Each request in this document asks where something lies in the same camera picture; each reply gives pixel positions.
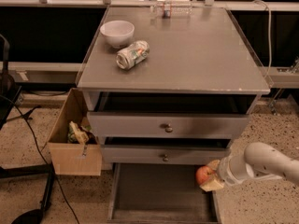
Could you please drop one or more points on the white ceramic bowl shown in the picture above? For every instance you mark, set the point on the white ceramic bowl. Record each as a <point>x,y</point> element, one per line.
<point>118,34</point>

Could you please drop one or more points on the black stand base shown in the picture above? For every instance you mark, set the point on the black stand base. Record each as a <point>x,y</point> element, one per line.
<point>9,94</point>

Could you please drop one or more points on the cardboard box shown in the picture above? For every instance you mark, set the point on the cardboard box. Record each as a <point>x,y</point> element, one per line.
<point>70,157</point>

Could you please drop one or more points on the clear plastic water bottle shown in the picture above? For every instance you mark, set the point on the clear plastic water bottle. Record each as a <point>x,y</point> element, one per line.
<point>171,9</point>

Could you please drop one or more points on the crushed aluminium can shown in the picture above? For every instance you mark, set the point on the crushed aluminium can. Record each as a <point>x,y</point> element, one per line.
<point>132,55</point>

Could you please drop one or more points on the grey top drawer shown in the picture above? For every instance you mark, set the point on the grey top drawer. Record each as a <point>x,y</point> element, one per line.
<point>106,124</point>

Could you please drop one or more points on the grey drawer cabinet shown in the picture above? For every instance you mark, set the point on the grey drawer cabinet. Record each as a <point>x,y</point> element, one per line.
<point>197,64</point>

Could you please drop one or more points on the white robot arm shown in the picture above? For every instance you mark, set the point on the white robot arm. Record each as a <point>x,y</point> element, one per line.
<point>289,167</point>

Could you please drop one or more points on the red apple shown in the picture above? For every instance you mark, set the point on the red apple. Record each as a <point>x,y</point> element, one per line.
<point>203,174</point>

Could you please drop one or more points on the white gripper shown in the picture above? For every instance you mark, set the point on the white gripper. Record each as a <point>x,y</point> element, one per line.
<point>224,171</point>

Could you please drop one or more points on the snack bags in box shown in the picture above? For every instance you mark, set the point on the snack bags in box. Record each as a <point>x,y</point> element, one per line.
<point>80,133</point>

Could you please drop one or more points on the grey middle drawer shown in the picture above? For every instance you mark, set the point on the grey middle drawer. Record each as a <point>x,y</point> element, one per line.
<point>163,155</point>

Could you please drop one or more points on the grey open bottom drawer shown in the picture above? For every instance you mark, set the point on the grey open bottom drawer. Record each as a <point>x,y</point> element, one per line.
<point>159,194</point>

